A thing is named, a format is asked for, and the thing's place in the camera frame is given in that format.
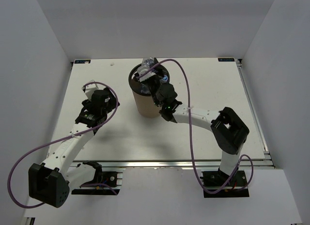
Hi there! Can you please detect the blue label bottle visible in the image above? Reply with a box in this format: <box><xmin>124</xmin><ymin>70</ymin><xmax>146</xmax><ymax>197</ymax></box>
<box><xmin>137</xmin><ymin>57</ymin><xmax>155</xmax><ymax>76</ymax></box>
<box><xmin>161</xmin><ymin>75</ymin><xmax>169</xmax><ymax>83</ymax></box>

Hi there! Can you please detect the green label crushed bottle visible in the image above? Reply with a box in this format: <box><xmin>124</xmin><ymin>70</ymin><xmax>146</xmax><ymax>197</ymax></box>
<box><xmin>139</xmin><ymin>85</ymin><xmax>151</xmax><ymax>95</ymax></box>

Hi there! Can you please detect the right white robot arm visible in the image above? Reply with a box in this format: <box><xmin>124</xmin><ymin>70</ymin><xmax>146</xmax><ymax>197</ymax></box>
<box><xmin>145</xmin><ymin>75</ymin><xmax>249</xmax><ymax>186</ymax></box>

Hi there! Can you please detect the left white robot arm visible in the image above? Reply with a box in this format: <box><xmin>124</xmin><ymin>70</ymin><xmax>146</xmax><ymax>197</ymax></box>
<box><xmin>28</xmin><ymin>86</ymin><xmax>119</xmax><ymax>208</ymax></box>

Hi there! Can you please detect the brown cylindrical bin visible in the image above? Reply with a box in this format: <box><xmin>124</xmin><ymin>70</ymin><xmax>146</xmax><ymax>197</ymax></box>
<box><xmin>128</xmin><ymin>64</ymin><xmax>170</xmax><ymax>118</ymax></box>

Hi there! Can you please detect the left blue table sticker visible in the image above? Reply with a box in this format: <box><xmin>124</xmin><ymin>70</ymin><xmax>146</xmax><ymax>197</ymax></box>
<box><xmin>74</xmin><ymin>60</ymin><xmax>91</xmax><ymax>64</ymax></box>

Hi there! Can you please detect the blue table sticker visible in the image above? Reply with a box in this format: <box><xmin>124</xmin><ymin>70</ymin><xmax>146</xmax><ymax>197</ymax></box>
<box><xmin>218</xmin><ymin>58</ymin><xmax>235</xmax><ymax>62</ymax></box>
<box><xmin>74</xmin><ymin>60</ymin><xmax>91</xmax><ymax>64</ymax></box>

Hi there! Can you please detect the right blue table sticker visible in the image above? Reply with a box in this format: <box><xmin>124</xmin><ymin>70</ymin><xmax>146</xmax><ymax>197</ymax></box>
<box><xmin>218</xmin><ymin>58</ymin><xmax>235</xmax><ymax>62</ymax></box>

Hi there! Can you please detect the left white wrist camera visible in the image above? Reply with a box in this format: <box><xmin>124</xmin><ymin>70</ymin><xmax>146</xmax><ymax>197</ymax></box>
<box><xmin>82</xmin><ymin>80</ymin><xmax>99</xmax><ymax>100</ymax></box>

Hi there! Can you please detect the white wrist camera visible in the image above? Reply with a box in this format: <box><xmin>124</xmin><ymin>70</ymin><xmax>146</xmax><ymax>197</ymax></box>
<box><xmin>82</xmin><ymin>80</ymin><xmax>99</xmax><ymax>100</ymax></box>
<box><xmin>136</xmin><ymin>70</ymin><xmax>156</xmax><ymax>82</ymax></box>

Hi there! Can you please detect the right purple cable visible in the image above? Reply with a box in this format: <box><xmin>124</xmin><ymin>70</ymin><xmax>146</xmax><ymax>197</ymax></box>
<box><xmin>134</xmin><ymin>60</ymin><xmax>254</xmax><ymax>195</ymax></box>

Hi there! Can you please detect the purple cable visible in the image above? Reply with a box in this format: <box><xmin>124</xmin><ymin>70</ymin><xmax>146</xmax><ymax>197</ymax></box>
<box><xmin>7</xmin><ymin>82</ymin><xmax>119</xmax><ymax>209</ymax></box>
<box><xmin>134</xmin><ymin>60</ymin><xmax>254</xmax><ymax>195</ymax></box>

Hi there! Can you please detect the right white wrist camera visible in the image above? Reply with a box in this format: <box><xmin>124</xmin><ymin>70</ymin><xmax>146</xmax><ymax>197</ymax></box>
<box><xmin>136</xmin><ymin>70</ymin><xmax>156</xmax><ymax>82</ymax></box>

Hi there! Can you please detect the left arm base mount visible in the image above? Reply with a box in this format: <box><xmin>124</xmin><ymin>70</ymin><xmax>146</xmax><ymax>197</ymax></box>
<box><xmin>66</xmin><ymin>161</ymin><xmax>124</xmax><ymax>195</ymax></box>

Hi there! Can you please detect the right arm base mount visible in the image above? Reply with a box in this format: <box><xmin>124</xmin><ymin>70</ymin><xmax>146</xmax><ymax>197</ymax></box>
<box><xmin>200</xmin><ymin>169</ymin><xmax>250</xmax><ymax>198</ymax></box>

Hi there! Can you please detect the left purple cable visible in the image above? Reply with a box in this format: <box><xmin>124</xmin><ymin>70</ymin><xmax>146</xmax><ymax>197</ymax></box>
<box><xmin>7</xmin><ymin>82</ymin><xmax>119</xmax><ymax>209</ymax></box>

